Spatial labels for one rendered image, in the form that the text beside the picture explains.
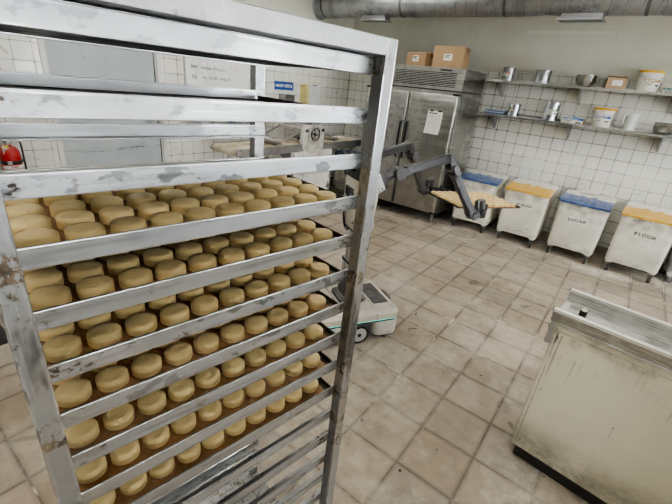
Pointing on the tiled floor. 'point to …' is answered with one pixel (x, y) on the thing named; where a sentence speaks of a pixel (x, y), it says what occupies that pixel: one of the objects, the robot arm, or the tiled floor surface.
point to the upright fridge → (466, 104)
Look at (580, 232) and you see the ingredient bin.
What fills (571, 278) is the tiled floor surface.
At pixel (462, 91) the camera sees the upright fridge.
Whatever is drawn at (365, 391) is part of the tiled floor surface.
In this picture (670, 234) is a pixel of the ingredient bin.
